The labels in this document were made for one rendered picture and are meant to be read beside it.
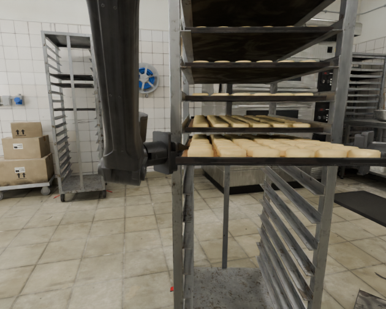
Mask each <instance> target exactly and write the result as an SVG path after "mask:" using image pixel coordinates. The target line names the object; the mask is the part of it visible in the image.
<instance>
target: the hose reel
mask: <svg viewBox="0 0 386 309"><path fill-rule="evenodd" d="M158 84H159V74H158V72H157V70H156V68H155V67H154V66H152V65H150V64H148V63H139V93H142V94H146V95H145V97H146V98H148V95H147V93H150V92H152V91H154V90H155V89H156V88H157V86H158Z"/></svg>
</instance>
